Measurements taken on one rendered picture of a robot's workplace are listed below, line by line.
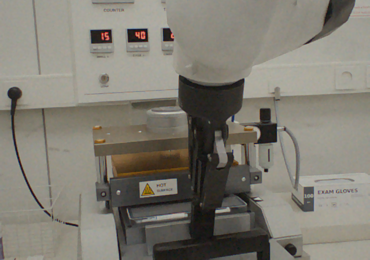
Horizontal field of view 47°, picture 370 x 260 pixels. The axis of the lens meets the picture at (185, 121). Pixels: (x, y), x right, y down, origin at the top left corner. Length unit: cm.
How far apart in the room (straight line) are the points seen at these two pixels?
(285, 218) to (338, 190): 61
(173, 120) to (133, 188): 14
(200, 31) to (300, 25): 8
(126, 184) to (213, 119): 25
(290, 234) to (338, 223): 54
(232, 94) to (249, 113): 93
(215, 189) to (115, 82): 44
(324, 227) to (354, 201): 17
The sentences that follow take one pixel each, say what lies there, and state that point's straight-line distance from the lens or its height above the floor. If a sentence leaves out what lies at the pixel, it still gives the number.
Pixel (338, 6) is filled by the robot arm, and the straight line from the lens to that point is 39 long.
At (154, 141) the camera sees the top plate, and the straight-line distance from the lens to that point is 69.
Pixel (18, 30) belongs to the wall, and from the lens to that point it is 140.
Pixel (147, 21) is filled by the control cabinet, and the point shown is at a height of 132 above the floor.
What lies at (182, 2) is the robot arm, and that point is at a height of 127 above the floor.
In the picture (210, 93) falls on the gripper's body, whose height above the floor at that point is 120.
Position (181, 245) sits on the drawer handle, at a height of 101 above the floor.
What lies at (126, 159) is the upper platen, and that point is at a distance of 79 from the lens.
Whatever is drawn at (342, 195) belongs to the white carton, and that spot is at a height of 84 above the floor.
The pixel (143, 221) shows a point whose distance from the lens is 66.
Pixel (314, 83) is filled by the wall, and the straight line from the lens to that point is 139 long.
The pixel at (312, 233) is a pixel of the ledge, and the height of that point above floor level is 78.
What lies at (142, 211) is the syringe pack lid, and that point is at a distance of 68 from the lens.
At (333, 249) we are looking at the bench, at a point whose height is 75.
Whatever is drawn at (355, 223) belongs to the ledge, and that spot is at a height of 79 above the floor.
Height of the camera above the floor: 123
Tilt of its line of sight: 8 degrees down
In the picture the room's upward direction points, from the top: 2 degrees counter-clockwise
